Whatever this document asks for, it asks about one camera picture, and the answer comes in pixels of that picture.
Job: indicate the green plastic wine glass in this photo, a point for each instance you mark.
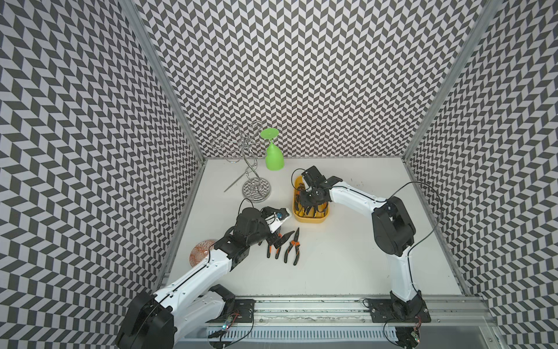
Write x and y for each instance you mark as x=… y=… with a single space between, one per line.
x=274 y=156

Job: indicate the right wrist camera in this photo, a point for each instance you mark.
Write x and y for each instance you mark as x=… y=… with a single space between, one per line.
x=312 y=177

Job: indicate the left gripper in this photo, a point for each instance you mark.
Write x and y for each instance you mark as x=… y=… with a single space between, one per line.
x=272 y=239

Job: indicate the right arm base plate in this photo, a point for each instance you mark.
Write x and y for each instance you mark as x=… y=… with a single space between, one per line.
x=387 y=310

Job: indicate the aluminium front rail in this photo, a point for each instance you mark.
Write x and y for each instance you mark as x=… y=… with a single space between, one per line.
x=445 y=310

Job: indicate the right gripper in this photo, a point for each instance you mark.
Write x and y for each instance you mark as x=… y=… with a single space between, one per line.
x=304 y=201

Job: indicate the chrome glass holder stand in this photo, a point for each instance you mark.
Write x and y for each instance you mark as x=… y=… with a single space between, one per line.
x=243 y=146

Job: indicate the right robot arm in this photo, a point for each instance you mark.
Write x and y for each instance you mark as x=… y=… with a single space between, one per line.
x=393 y=233

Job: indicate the yellow storage box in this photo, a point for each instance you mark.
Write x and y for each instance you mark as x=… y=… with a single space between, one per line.
x=308 y=220

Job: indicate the orange black long-nose pliers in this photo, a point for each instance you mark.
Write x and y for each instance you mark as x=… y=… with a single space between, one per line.
x=293 y=245

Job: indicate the yellow black pliers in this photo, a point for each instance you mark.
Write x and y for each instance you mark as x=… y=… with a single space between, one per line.
x=306 y=211

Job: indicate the orange black combination pliers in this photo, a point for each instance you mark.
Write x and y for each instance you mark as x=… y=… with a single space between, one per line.
x=269 y=252

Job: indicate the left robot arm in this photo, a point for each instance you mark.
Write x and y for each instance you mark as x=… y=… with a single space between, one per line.
x=163 y=318

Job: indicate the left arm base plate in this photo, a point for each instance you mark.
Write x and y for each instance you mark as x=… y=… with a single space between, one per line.
x=241 y=309

